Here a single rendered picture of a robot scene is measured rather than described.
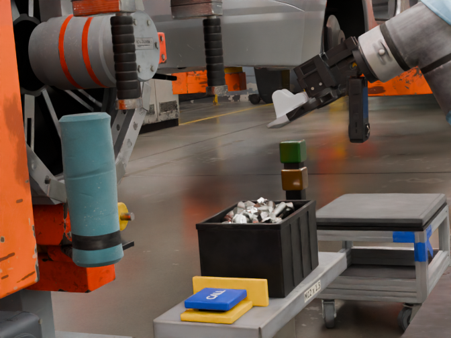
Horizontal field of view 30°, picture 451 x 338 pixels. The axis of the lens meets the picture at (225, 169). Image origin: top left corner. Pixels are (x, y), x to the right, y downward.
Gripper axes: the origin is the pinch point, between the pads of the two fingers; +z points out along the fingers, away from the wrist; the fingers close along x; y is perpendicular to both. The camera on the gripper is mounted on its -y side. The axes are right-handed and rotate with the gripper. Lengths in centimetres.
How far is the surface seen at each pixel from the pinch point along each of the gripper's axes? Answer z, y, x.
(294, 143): -1.5, -4.3, -0.4
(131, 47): 7.8, 20.9, 23.2
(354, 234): 21, -34, -89
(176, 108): 359, 119, -849
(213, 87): 10.0, 12.9, -9.1
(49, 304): 61, -9, -1
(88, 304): 123, -18, -108
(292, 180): 2.0, -9.9, -0.4
